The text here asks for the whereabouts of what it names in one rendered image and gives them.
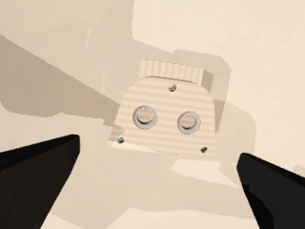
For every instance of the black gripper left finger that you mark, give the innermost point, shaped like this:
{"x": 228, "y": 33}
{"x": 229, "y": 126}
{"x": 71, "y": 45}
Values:
{"x": 32, "y": 177}

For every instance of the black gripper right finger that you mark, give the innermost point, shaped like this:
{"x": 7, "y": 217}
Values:
{"x": 276, "y": 196}

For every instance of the beige housing plate with two holes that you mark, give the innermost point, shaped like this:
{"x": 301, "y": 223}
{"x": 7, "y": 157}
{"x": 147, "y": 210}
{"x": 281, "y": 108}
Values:
{"x": 164, "y": 134}

